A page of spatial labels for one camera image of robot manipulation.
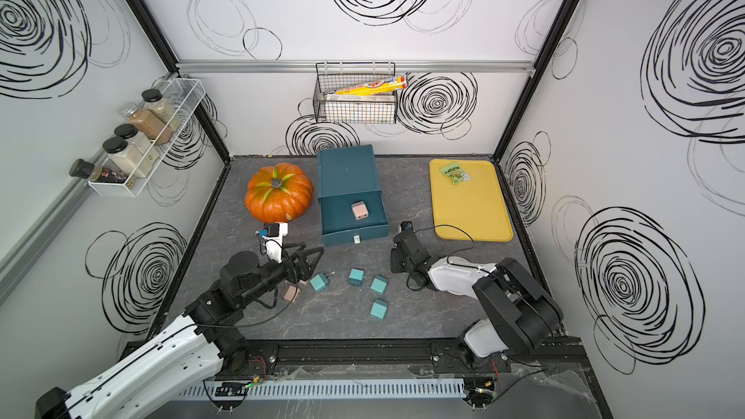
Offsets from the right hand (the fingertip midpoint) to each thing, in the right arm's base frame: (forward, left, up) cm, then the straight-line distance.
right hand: (398, 255), depth 92 cm
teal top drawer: (+3, +18, +13) cm, 22 cm away
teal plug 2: (-8, +13, +1) cm, 15 cm away
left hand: (-8, +22, +19) cm, 31 cm away
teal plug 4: (-17, +5, +1) cm, 18 cm away
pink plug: (+6, +12, +16) cm, 21 cm away
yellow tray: (+18, -27, 0) cm, 33 cm away
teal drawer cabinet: (+16, +16, +20) cm, 30 cm away
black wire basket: (+32, +7, +33) cm, 47 cm away
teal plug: (-10, +23, +2) cm, 25 cm away
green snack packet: (+37, -23, -1) cm, 43 cm away
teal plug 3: (-10, +6, +1) cm, 11 cm away
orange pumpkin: (+15, +39, +12) cm, 44 cm away
